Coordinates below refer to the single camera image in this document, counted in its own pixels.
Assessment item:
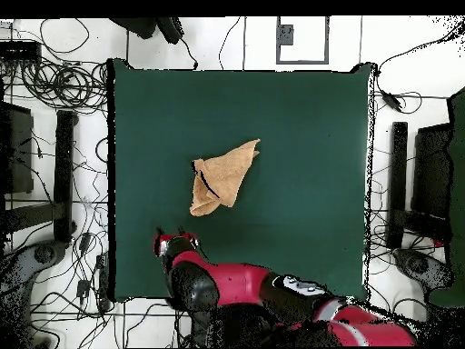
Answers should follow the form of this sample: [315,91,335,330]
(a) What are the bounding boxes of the tan terry towel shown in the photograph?
[188,138,262,218]

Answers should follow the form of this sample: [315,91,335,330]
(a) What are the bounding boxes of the black flat panel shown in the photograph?
[411,123,453,219]
[0,103,35,194]

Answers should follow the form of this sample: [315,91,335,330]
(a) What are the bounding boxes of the grey chair base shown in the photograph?
[393,248,455,295]
[0,239,68,295]

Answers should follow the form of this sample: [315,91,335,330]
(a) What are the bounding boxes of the dark green table cloth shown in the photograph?
[107,57,375,303]

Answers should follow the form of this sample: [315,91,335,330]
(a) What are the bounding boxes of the person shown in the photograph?
[108,16,185,45]

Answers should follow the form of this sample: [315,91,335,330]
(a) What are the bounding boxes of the small grey box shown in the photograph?
[279,24,294,46]

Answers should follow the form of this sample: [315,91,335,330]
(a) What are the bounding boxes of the black electronics box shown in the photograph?
[0,40,43,63]

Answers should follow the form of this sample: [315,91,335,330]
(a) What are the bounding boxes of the black power adapter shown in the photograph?
[380,90,403,113]

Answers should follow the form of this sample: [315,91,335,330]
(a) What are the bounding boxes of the green cloth sheet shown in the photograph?
[426,85,465,308]

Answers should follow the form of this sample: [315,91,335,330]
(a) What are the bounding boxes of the coiled black cable bundle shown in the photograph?
[21,59,110,110]

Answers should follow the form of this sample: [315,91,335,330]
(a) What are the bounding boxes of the grey square floor frame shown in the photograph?
[275,15,331,65]

